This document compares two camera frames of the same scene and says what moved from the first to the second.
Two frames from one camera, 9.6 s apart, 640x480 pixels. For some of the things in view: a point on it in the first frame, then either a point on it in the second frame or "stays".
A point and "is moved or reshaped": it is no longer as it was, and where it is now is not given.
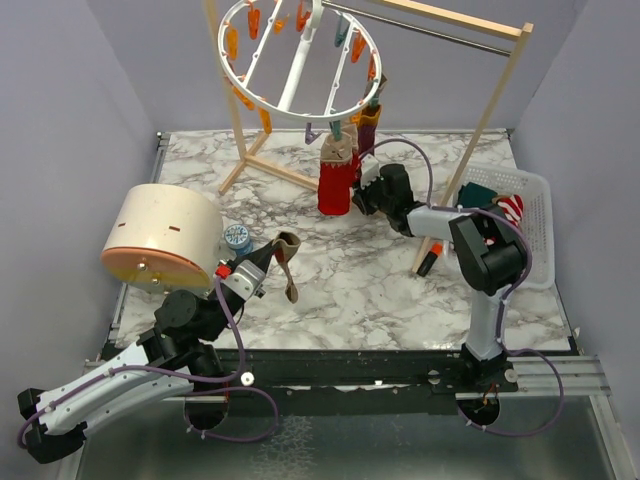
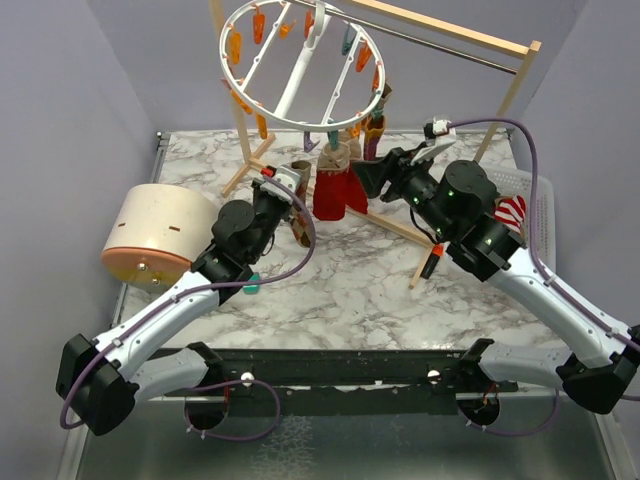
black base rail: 337,381 stays
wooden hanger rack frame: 521,31 is moved or reshaped
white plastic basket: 537,217 stays
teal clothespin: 336,129 → 333,138
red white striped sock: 513,207 stays
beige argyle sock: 285,245 → 301,218
